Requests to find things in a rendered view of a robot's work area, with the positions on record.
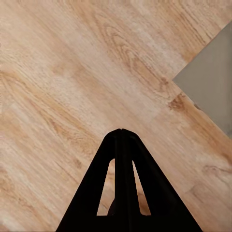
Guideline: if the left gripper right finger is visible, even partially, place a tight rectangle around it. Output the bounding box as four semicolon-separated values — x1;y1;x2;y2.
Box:
121;129;203;232

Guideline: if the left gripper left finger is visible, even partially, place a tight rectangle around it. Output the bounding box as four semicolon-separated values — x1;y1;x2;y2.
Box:
56;129;129;232

